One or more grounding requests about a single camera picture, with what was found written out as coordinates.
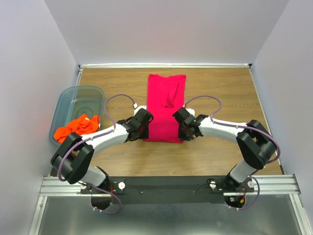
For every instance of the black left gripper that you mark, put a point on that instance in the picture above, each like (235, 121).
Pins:
(145, 134)

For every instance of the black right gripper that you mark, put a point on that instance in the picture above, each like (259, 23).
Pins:
(182, 137)

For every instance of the pink t-shirt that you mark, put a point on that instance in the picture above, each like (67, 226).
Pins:
(165, 95)

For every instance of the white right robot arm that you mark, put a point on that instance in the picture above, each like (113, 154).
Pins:
(256, 145)

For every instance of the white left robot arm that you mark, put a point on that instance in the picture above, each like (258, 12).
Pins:
(73, 157)

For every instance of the orange t-shirt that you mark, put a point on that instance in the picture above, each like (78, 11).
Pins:
(81, 126)

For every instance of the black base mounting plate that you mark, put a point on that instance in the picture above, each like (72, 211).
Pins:
(166, 190)

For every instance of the clear plastic bin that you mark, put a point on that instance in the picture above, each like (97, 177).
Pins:
(74, 102)

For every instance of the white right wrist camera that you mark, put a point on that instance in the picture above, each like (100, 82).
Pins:
(190, 110)

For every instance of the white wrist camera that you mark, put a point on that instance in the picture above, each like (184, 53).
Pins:
(190, 110)
(138, 107)

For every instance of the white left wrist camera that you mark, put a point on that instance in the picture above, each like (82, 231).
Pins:
(138, 107)

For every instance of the aluminium front frame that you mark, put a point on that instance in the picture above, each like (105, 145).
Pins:
(271, 205)

